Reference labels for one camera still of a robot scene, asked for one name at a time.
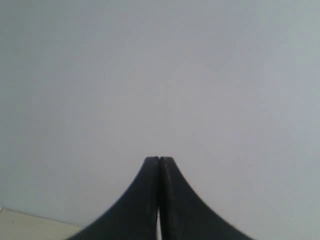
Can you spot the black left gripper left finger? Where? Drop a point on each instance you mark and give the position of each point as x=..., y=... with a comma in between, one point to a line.
x=134, y=215

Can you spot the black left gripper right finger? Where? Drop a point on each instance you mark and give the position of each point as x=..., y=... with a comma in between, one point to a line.
x=183, y=214

